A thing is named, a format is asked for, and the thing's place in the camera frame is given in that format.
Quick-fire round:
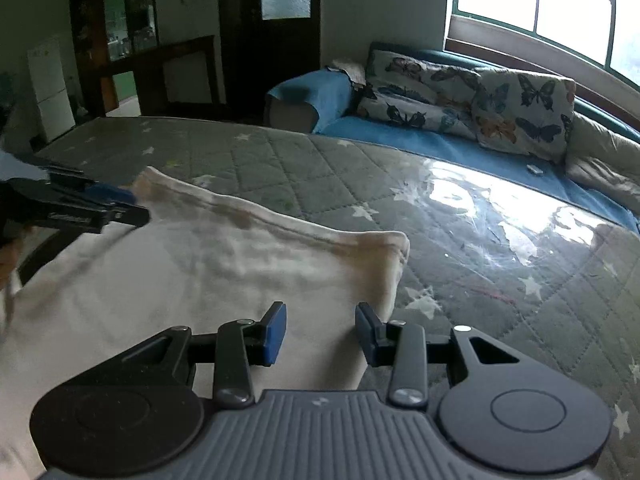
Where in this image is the dark wooden display cabinet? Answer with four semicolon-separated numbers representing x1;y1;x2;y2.
69;0;161;116

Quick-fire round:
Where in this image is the dark wooden console table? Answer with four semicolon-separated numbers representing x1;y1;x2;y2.
92;35;221;118

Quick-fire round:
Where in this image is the dark wooden glass door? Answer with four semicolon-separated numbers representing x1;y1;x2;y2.
218;0;321;121

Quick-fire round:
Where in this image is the long butterfly print pillow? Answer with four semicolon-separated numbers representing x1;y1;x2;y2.
356;49;481;140

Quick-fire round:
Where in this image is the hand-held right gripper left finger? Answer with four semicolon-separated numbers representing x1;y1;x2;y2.
105;301;288;409

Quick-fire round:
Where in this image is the grey quilted star table cover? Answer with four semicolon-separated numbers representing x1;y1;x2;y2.
35;116;640;480

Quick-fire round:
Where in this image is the square butterfly print pillow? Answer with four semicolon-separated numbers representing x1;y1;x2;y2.
472;67;577;163

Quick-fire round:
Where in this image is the teal sofa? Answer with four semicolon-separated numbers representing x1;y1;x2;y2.
265;42;640;233

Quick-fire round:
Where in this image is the cream cloth garment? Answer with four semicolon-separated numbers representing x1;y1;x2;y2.
0;166;411;480

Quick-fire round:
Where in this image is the beige cushion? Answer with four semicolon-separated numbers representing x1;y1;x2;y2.
565;112;640;206

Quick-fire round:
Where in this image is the white refrigerator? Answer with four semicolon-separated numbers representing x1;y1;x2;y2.
27;35;76;142

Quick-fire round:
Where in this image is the beige towel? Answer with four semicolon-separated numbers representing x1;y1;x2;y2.
327;59;368;86

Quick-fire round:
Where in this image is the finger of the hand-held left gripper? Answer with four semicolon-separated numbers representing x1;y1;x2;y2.
47;202;152;235
42;166;137;205

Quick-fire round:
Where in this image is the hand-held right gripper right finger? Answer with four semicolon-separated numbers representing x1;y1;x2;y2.
354;302;531;409

